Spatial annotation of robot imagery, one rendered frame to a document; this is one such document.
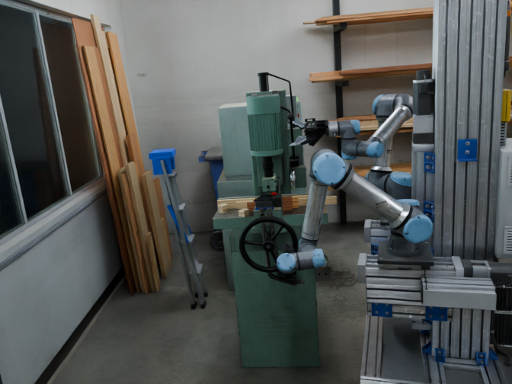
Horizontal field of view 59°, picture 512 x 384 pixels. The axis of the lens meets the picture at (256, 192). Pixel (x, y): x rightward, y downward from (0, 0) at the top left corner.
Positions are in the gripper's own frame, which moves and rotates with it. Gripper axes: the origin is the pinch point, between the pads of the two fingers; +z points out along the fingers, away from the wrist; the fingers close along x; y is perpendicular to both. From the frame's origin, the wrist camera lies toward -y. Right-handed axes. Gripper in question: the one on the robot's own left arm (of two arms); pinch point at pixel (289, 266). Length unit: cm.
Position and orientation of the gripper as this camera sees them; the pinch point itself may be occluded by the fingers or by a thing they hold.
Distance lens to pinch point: 218.2
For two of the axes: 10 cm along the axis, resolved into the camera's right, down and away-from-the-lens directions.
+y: 0.2, 9.6, -2.7
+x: 9.9, -0.5, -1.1
